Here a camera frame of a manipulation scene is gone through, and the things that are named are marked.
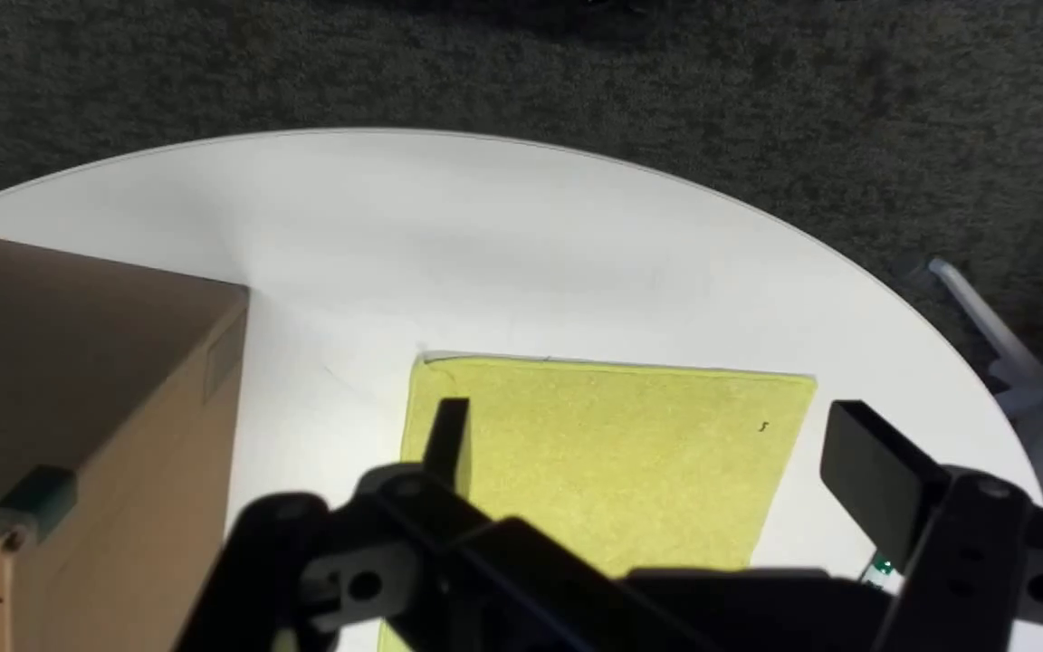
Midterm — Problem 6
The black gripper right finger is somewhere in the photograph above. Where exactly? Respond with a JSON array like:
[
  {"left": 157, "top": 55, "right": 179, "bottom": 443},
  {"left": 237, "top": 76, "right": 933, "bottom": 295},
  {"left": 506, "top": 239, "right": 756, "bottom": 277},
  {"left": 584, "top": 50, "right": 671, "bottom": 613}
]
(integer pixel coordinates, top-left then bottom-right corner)
[{"left": 820, "top": 398, "right": 956, "bottom": 572}]

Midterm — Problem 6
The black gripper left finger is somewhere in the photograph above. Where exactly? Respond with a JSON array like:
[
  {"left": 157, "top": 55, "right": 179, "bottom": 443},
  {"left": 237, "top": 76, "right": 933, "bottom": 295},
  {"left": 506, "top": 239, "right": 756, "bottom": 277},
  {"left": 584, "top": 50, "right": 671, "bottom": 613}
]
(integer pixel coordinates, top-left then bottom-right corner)
[{"left": 421, "top": 394, "right": 473, "bottom": 497}]

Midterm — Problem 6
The yellow towel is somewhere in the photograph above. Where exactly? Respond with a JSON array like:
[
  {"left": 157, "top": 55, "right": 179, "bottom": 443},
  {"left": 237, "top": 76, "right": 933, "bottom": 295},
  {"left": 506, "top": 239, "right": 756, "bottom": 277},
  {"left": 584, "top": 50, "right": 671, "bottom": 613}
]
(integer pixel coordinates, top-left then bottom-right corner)
[{"left": 377, "top": 350, "right": 820, "bottom": 652}]

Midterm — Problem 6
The brown cardboard box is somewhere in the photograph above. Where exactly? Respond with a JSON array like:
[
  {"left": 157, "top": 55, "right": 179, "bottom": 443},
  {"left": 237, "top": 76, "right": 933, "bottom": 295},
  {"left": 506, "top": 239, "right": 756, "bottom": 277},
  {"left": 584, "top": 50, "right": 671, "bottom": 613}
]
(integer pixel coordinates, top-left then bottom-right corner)
[{"left": 0, "top": 223, "right": 251, "bottom": 652}]

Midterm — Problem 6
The green marker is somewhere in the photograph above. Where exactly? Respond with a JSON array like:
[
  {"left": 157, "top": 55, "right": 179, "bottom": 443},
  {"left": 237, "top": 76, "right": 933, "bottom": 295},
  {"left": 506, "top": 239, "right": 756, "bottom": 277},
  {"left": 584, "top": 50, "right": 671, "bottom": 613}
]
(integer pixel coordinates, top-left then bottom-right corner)
[{"left": 857, "top": 551, "right": 904, "bottom": 596}]

